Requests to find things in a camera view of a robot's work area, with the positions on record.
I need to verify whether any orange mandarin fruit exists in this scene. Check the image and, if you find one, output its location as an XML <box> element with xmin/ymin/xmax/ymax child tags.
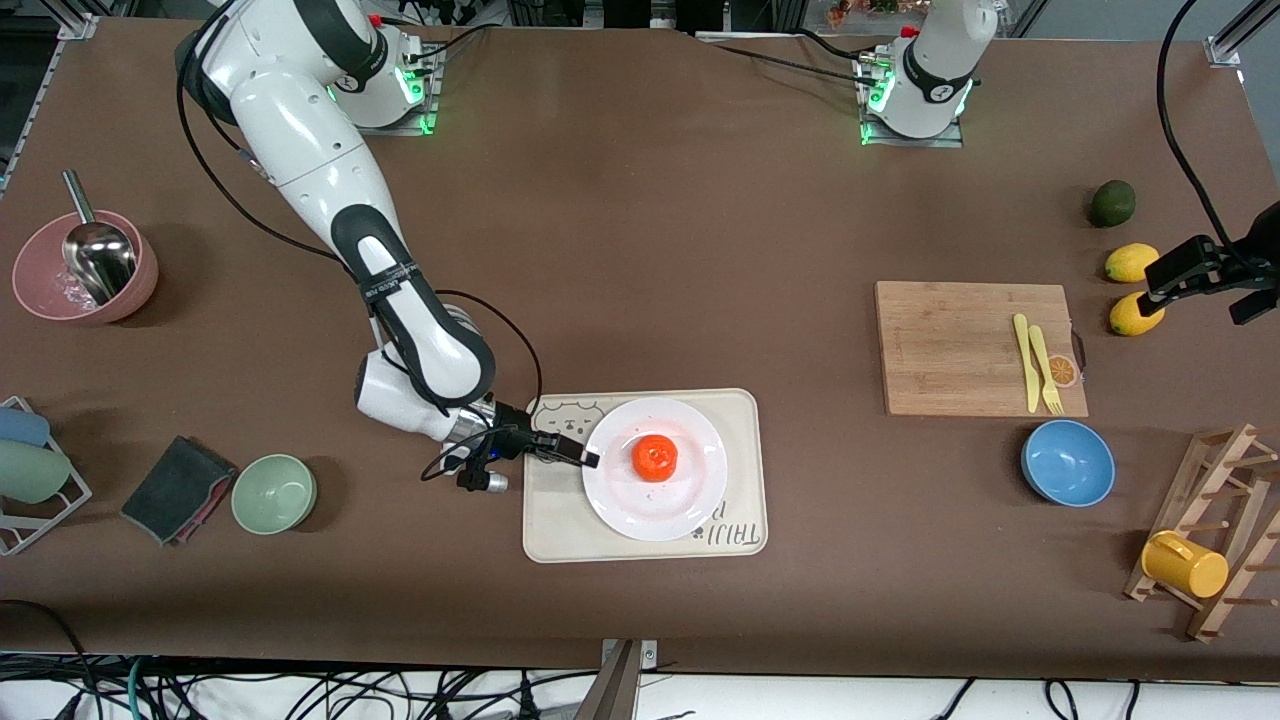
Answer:
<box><xmin>631</xmin><ymin>435</ymin><xmax>679</xmax><ymax>483</ymax></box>

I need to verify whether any white round plate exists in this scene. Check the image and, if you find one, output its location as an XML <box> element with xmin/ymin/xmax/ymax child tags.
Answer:
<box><xmin>582</xmin><ymin>397</ymin><xmax>728</xmax><ymax>543</ymax></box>

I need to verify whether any yellow lemon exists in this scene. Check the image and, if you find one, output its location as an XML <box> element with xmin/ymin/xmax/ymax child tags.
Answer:
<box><xmin>1109</xmin><ymin>291</ymin><xmax>1167</xmax><ymax>337</ymax></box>
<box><xmin>1104</xmin><ymin>243</ymin><xmax>1161</xmax><ymax>284</ymax></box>

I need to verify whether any dark green avocado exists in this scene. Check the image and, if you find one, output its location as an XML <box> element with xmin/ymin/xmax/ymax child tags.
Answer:
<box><xmin>1089</xmin><ymin>180</ymin><xmax>1137</xmax><ymax>229</ymax></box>

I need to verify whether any yellow plastic fork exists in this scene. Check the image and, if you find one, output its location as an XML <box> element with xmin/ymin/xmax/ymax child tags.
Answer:
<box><xmin>1028</xmin><ymin>325</ymin><xmax>1065</xmax><ymax>416</ymax></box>

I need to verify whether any yellow plastic knife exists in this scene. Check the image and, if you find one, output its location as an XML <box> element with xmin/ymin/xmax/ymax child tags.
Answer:
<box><xmin>1013</xmin><ymin>313</ymin><xmax>1042</xmax><ymax>414</ymax></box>

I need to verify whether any cream tray with bear print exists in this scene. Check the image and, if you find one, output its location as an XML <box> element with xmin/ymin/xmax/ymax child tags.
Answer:
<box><xmin>522</xmin><ymin>388</ymin><xmax>769</xmax><ymax>564</ymax></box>

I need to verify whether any blue bowl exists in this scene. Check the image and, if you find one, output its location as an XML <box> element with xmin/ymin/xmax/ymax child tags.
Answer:
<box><xmin>1020</xmin><ymin>419</ymin><xmax>1117</xmax><ymax>508</ymax></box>

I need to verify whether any brown table cover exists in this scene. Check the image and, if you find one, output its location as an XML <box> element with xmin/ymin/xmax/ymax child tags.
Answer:
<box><xmin>0</xmin><ymin>15</ymin><xmax>1280</xmax><ymax>683</ymax></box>

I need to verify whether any wooden mug rack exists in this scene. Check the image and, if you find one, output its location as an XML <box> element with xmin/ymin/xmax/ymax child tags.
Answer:
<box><xmin>1123</xmin><ymin>423</ymin><xmax>1280</xmax><ymax>643</ymax></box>

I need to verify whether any pale green bowl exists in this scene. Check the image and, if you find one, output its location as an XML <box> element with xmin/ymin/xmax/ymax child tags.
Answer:
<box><xmin>231</xmin><ymin>454</ymin><xmax>319</xmax><ymax>536</ymax></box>

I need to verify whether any wooden cutting board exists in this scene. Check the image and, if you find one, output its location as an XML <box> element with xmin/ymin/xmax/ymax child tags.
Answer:
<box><xmin>875</xmin><ymin>281</ymin><xmax>1089</xmax><ymax>418</ymax></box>

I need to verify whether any yellow mug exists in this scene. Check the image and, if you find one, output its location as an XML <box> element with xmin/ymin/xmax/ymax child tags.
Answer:
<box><xmin>1141</xmin><ymin>530</ymin><xmax>1230</xmax><ymax>600</ymax></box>

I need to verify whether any folded dark grey cloth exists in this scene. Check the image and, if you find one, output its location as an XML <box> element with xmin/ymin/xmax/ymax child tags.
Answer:
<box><xmin>120</xmin><ymin>435</ymin><xmax>239</xmax><ymax>547</ymax></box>

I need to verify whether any metal scoop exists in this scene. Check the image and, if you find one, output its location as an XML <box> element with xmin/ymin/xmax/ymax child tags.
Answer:
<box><xmin>62</xmin><ymin>170</ymin><xmax>139</xmax><ymax>307</ymax></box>

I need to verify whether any pale green cup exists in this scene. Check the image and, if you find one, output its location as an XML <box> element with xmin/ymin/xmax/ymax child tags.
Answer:
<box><xmin>0</xmin><ymin>440</ymin><xmax>73</xmax><ymax>505</ymax></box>

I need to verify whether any light blue cup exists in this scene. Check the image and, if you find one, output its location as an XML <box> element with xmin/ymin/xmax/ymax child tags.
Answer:
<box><xmin>0</xmin><ymin>406</ymin><xmax>51</xmax><ymax>448</ymax></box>

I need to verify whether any pink bowl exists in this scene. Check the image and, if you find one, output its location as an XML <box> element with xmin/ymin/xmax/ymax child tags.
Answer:
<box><xmin>12</xmin><ymin>210</ymin><xmax>160</xmax><ymax>326</ymax></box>

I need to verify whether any aluminium frame profile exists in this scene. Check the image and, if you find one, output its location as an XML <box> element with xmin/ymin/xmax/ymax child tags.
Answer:
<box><xmin>40</xmin><ymin>0</ymin><xmax>136</xmax><ymax>41</ymax></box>
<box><xmin>1205</xmin><ymin>0</ymin><xmax>1280</xmax><ymax>69</ymax></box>

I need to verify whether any grey metal table bracket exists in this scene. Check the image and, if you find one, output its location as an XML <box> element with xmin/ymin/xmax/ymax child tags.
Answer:
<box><xmin>598</xmin><ymin>638</ymin><xmax>659</xmax><ymax>720</ymax></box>

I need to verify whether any black cable tangle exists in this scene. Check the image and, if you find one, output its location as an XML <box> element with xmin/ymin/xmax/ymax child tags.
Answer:
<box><xmin>0</xmin><ymin>598</ymin><xmax>1280</xmax><ymax>720</ymax></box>

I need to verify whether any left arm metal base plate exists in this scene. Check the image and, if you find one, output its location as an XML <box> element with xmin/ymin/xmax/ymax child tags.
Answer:
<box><xmin>858</xmin><ymin>55</ymin><xmax>966</xmax><ymax>149</ymax></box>

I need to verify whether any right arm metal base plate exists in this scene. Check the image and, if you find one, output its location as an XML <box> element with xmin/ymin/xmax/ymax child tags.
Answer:
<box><xmin>330</xmin><ymin>40</ymin><xmax>443</xmax><ymax>137</ymax></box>

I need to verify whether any black right base cable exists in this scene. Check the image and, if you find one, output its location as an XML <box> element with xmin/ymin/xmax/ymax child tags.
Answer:
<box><xmin>400</xmin><ymin>20</ymin><xmax>496</xmax><ymax>76</ymax></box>

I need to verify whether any black base cable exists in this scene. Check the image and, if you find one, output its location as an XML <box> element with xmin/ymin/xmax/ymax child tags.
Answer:
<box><xmin>400</xmin><ymin>20</ymin><xmax>496</xmax><ymax>76</ymax></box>
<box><xmin>700</xmin><ymin>40</ymin><xmax>873</xmax><ymax>81</ymax></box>

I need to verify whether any white wire rack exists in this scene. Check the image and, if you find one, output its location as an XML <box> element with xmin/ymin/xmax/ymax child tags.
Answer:
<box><xmin>0</xmin><ymin>396</ymin><xmax>94</xmax><ymax>557</ymax></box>

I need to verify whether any black left base cable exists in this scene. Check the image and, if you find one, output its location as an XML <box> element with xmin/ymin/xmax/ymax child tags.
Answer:
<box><xmin>700</xmin><ymin>40</ymin><xmax>873</xmax><ymax>81</ymax></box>

